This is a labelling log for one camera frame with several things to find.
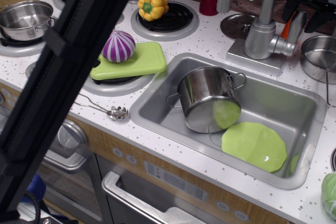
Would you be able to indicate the silver faucet lever handle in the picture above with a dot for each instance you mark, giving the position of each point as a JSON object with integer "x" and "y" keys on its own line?
{"x": 279, "y": 45}

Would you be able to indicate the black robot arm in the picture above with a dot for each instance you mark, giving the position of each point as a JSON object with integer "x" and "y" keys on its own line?
{"x": 70, "y": 51}

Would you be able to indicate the orange toy carrot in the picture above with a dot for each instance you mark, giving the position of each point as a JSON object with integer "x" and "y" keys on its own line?
{"x": 285, "y": 31}

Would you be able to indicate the steel pot right side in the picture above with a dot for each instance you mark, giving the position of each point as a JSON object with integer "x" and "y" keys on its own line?
{"x": 318, "y": 58}

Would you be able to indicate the silver toy faucet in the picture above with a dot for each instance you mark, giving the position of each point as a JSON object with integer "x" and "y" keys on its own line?
{"x": 253, "y": 52}

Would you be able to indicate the steel pot lid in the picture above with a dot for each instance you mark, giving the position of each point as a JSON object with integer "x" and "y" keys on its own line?
{"x": 237, "y": 26}

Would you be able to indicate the red plastic cup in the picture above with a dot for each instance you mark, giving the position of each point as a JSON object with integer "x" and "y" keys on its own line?
{"x": 208, "y": 7}

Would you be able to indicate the silver sink basin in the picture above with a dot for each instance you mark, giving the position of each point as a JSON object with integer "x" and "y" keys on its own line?
{"x": 297, "y": 115}

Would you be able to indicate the back right stove burner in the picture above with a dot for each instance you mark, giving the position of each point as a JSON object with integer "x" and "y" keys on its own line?
{"x": 179, "y": 22}

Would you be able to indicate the steel pot in sink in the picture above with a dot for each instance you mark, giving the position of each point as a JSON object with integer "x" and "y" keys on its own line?
{"x": 208, "y": 99}

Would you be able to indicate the green plastic plate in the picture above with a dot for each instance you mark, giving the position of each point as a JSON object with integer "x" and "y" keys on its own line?
{"x": 256, "y": 144}

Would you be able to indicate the yellow toy bell pepper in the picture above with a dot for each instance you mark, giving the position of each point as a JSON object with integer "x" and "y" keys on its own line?
{"x": 151, "y": 10}

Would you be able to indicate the green cutting board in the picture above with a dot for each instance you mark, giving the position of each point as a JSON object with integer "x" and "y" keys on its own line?
{"x": 147, "y": 59}

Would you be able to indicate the green toy cabbage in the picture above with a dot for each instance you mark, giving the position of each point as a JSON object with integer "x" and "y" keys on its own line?
{"x": 328, "y": 194}

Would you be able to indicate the purple striped toy onion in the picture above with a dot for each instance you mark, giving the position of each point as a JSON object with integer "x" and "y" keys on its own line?
{"x": 119, "y": 47}

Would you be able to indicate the front right stove burner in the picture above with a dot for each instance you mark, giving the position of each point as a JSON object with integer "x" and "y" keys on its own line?
{"x": 118, "y": 89}

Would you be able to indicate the silver oven dial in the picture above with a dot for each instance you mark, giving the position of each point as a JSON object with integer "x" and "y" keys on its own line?
{"x": 70, "y": 135}

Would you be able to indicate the steel saucepan left burner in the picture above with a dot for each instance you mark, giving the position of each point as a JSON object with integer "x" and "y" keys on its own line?
{"x": 26, "y": 20}

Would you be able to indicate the front left stove burner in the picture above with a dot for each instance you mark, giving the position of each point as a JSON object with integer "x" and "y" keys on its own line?
{"x": 15, "y": 48}

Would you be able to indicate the blue clamp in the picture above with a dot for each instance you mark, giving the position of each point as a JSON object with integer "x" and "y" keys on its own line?
{"x": 37, "y": 187}

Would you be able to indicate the metal wire rack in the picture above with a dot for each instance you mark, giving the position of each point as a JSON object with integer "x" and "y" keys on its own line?
{"x": 327, "y": 91}

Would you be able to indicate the metal wire spoon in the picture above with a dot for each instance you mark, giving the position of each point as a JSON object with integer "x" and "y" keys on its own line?
{"x": 115, "y": 113}

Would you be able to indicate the silver dishwasher door handle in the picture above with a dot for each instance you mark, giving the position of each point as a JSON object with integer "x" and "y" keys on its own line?
{"x": 141, "y": 208}

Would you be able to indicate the silver oven door handle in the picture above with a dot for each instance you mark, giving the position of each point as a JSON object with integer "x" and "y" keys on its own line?
{"x": 70, "y": 161}

